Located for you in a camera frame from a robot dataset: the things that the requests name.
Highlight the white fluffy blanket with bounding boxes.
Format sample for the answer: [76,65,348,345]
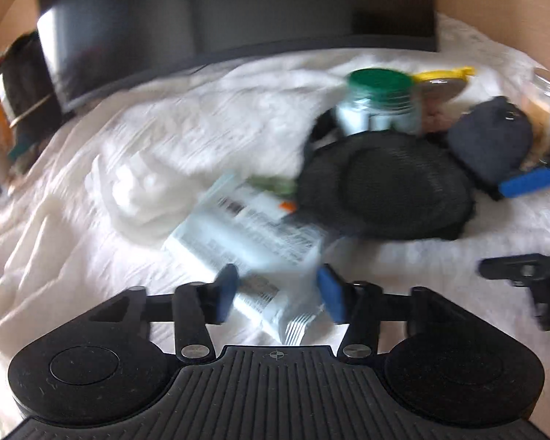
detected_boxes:
[0,11,550,429]

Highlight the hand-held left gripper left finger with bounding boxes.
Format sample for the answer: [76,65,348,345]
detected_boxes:
[89,263,240,364]

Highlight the green lid jar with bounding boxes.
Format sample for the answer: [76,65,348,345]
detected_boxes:
[337,69,420,137]

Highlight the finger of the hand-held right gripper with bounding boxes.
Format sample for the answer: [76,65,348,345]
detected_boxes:
[479,253,550,286]
[499,165,550,199]

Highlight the white printed packet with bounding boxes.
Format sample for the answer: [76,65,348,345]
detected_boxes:
[162,173,331,347]

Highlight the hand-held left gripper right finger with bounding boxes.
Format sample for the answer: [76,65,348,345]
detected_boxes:
[316,265,457,360]

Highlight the small green item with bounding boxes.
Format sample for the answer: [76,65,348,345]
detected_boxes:
[250,175,298,196]

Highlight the black bag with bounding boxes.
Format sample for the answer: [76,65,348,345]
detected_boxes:
[0,32,67,159]

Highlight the yellow round scrubbing pad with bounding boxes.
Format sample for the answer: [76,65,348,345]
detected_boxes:
[412,66,478,111]

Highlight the clear glass jar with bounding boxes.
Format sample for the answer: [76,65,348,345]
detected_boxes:
[520,68,550,166]

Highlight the white cloth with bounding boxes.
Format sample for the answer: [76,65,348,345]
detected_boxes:
[86,149,212,240]

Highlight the dark grey knit cloth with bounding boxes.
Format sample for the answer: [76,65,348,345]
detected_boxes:
[447,96,535,201]

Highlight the black monitor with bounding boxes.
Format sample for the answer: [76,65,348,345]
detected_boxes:
[33,0,441,114]

